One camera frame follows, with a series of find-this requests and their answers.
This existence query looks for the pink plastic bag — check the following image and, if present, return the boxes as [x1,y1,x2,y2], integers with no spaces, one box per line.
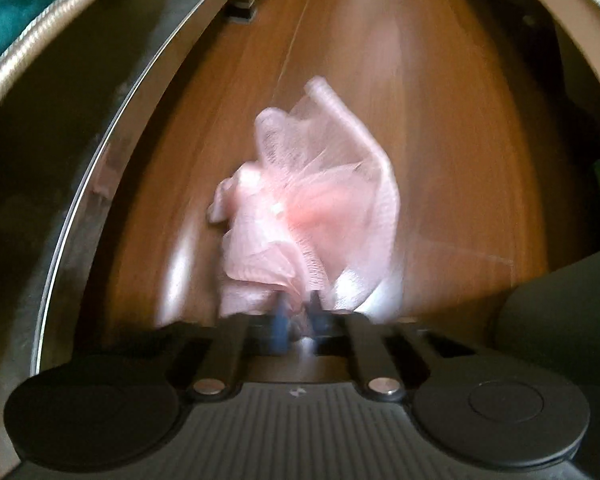
[206,76,399,319]

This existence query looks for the dark metal table frame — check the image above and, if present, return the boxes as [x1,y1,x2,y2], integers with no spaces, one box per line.
[0,0,261,378]

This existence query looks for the teal cream quilted blanket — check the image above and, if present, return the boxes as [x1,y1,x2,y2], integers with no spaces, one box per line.
[0,0,112,128]

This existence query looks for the dark green trash bin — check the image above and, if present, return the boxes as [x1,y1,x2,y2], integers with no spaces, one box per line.
[494,254,600,381]

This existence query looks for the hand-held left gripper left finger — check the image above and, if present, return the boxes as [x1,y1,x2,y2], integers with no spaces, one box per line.
[165,299,293,404]

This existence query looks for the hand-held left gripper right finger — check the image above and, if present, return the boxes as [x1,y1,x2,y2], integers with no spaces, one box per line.
[305,292,462,404]

